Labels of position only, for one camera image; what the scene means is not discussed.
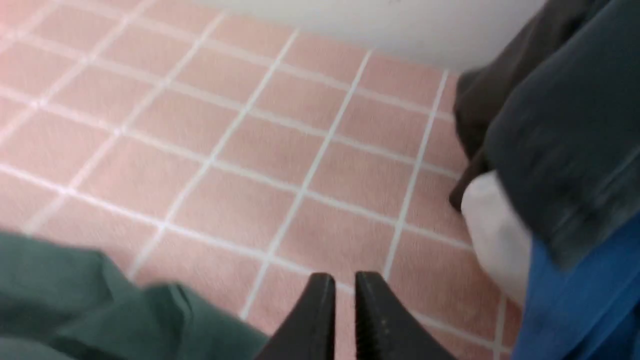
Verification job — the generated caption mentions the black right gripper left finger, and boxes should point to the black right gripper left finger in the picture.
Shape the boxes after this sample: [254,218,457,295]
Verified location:
[254,272,336,360]

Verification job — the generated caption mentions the white crumpled garment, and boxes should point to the white crumpled garment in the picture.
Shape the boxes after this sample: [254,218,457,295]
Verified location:
[461,171,533,308]

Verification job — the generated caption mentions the green long-sleeve top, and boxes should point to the green long-sleeve top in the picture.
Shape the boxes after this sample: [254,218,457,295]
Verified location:
[0,232,269,360]

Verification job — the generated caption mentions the dark grey crumpled garment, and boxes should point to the dark grey crumpled garment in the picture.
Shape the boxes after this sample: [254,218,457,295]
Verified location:
[449,0,640,269]

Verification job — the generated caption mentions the blue crumpled garment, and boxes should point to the blue crumpled garment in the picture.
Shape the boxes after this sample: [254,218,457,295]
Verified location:
[510,216,640,360]

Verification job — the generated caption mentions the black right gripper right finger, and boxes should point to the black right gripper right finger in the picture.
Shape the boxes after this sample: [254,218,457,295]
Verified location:
[354,271,455,360]

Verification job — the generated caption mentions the pink checkered tablecloth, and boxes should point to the pink checkered tablecloth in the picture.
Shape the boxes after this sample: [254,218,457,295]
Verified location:
[0,0,519,360]

